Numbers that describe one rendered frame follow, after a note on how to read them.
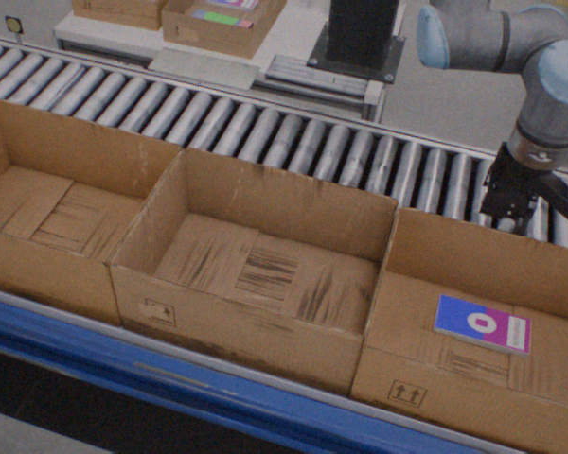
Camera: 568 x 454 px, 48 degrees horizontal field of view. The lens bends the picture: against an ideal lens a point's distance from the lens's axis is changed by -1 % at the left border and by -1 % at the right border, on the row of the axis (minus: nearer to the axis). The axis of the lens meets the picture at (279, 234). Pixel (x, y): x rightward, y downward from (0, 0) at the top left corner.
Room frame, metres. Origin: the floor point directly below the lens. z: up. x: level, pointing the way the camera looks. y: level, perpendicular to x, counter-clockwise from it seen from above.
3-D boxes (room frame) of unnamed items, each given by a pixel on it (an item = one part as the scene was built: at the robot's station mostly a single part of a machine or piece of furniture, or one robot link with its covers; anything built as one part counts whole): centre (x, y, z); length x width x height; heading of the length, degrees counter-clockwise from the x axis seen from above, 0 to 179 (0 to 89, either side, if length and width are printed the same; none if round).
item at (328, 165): (1.12, -0.08, 0.72); 0.52 x 0.05 x 0.05; 167
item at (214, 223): (0.68, 0.03, 0.96); 0.39 x 0.29 x 0.17; 77
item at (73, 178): (0.77, 0.41, 0.96); 0.39 x 0.29 x 0.17; 77
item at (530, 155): (0.77, -0.38, 1.20); 0.10 x 0.09 x 0.05; 167
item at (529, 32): (0.89, -0.37, 1.29); 0.12 x 0.12 x 0.09; 1
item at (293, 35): (1.88, 0.19, 0.74); 1.00 x 0.58 x 0.03; 78
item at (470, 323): (0.64, -0.36, 0.89); 0.16 x 0.07 x 0.02; 76
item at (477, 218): (1.03, -0.46, 0.72); 0.52 x 0.05 x 0.05; 167
